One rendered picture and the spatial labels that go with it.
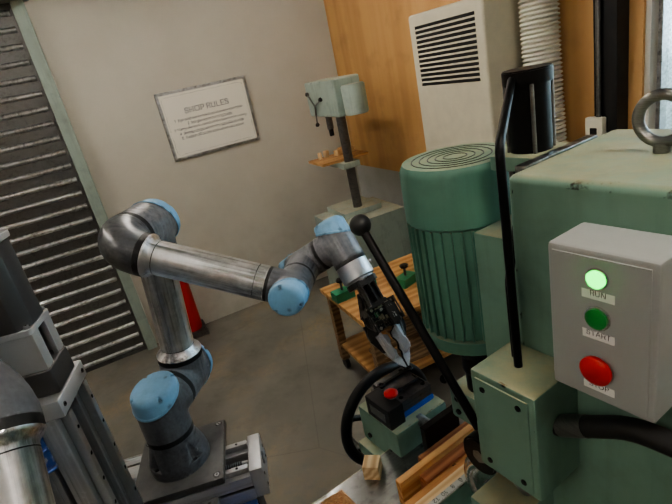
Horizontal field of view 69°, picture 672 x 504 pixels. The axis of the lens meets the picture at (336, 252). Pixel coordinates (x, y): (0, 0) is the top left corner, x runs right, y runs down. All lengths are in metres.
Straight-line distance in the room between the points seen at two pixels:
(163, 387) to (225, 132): 2.67
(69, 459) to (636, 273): 0.91
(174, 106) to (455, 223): 3.08
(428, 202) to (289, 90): 3.22
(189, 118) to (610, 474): 3.34
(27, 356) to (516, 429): 0.75
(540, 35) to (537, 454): 1.84
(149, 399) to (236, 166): 2.70
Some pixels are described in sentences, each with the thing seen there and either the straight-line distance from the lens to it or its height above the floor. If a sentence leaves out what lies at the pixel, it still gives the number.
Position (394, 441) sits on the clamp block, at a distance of 1.09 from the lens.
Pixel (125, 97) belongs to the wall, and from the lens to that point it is 3.64.
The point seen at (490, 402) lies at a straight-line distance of 0.64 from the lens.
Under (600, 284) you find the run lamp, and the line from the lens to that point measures 0.48.
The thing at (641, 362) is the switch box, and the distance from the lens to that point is 0.51.
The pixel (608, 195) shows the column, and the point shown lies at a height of 1.51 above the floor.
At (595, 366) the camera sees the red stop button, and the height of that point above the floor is 1.37.
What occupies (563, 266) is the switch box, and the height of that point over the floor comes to 1.46.
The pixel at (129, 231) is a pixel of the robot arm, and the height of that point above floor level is 1.44.
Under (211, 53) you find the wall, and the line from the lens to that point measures 3.74.
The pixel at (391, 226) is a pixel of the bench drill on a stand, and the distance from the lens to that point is 3.26.
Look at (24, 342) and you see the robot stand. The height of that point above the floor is 1.36.
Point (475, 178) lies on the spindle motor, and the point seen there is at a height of 1.49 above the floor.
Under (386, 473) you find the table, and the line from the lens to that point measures 1.08.
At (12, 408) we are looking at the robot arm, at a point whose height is 1.39.
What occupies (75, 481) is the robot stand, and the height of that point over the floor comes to 1.09.
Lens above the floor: 1.68
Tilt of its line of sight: 21 degrees down
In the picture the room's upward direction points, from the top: 12 degrees counter-clockwise
